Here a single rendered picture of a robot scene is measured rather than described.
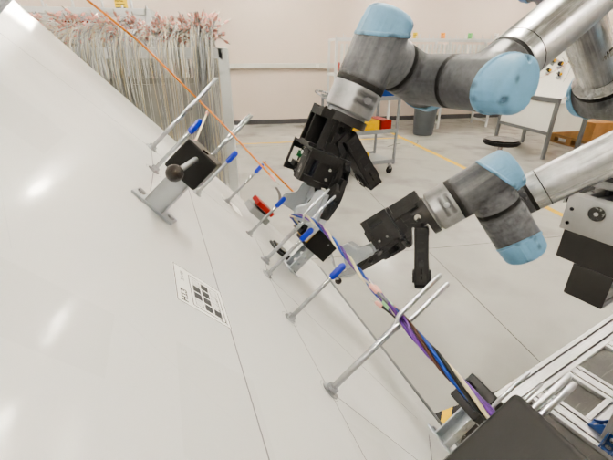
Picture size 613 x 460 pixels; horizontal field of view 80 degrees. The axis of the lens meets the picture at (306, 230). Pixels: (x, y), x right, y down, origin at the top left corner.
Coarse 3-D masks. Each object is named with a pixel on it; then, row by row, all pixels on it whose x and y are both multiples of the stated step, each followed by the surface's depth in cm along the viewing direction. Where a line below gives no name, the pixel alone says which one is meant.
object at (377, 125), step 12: (324, 96) 462; (384, 96) 440; (372, 120) 454; (384, 120) 458; (396, 120) 461; (360, 132) 447; (372, 132) 453; (384, 132) 459; (396, 132) 465; (396, 144) 473; (372, 156) 504
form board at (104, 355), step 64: (0, 64) 33; (64, 64) 53; (0, 128) 23; (64, 128) 32; (128, 128) 53; (0, 192) 18; (64, 192) 23; (128, 192) 32; (192, 192) 53; (0, 256) 15; (64, 256) 18; (128, 256) 23; (192, 256) 32; (256, 256) 52; (0, 320) 13; (64, 320) 15; (128, 320) 18; (192, 320) 23; (256, 320) 32; (320, 320) 52; (0, 384) 11; (64, 384) 13; (128, 384) 15; (192, 384) 18; (256, 384) 23; (320, 384) 32; (384, 384) 52; (0, 448) 10; (64, 448) 11; (128, 448) 13; (192, 448) 15; (256, 448) 18; (320, 448) 23; (384, 448) 32
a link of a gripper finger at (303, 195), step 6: (300, 186) 62; (306, 186) 63; (294, 192) 62; (300, 192) 63; (306, 192) 63; (312, 192) 63; (288, 198) 63; (294, 198) 63; (300, 198) 63; (306, 198) 64; (288, 204) 63; (294, 204) 64
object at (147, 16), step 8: (40, 0) 248; (72, 0) 251; (24, 8) 247; (32, 8) 248; (40, 8) 249; (48, 8) 250; (56, 8) 250; (72, 8) 252; (80, 8) 253; (88, 8) 254; (96, 8) 254; (104, 8) 255; (112, 8) 256; (120, 8) 257; (128, 8) 258; (136, 8) 258; (144, 8) 259; (48, 16) 274; (64, 16) 275; (112, 16) 280; (120, 16) 281; (136, 16) 283; (144, 16) 284; (152, 16) 274
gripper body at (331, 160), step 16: (320, 112) 54; (336, 112) 54; (304, 128) 57; (320, 128) 56; (336, 128) 56; (352, 128) 57; (304, 144) 56; (320, 144) 56; (336, 144) 57; (304, 160) 55; (320, 160) 55; (336, 160) 56; (304, 176) 55; (320, 176) 57; (336, 176) 57
